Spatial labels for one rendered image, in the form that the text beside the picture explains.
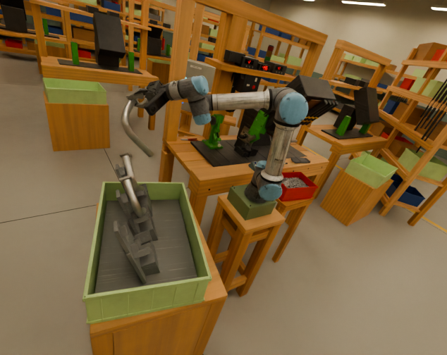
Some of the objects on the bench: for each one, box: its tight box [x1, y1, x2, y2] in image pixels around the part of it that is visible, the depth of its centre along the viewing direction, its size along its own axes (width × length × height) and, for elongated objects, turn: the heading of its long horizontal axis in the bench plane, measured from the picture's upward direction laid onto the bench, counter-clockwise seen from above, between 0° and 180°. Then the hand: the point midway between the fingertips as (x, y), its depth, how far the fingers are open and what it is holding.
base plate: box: [190, 139, 307, 167], centre depth 213 cm, size 42×110×2 cm, turn 103°
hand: (132, 102), depth 102 cm, fingers closed on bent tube, 3 cm apart
